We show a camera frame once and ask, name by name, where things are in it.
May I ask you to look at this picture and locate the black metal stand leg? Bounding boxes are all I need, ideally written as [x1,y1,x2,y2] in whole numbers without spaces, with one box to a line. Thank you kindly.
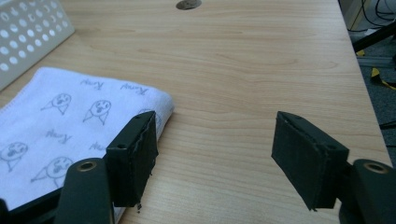
[352,21,396,53]

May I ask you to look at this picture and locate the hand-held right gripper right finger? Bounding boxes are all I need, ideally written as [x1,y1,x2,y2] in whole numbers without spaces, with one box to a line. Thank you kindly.
[271,110,350,211]

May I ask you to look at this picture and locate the white printed towel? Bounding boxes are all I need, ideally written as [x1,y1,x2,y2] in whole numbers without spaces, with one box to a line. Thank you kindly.
[0,66,176,222]

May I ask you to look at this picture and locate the black cables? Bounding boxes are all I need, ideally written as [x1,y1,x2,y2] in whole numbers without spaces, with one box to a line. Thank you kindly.
[347,0,396,33]

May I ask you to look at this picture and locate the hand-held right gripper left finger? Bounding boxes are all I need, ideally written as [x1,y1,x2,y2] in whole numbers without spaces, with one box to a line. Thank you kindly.
[103,110,160,209]

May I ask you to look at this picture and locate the yellow black floor tape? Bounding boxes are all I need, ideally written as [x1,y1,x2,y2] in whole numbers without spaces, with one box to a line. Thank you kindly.
[370,66,396,91]

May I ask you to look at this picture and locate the white perforated basket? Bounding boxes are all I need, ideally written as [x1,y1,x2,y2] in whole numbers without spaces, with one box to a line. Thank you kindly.
[0,0,76,91]

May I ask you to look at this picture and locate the round grey cable grommet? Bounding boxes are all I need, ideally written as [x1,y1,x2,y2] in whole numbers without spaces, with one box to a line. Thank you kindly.
[176,0,203,11]

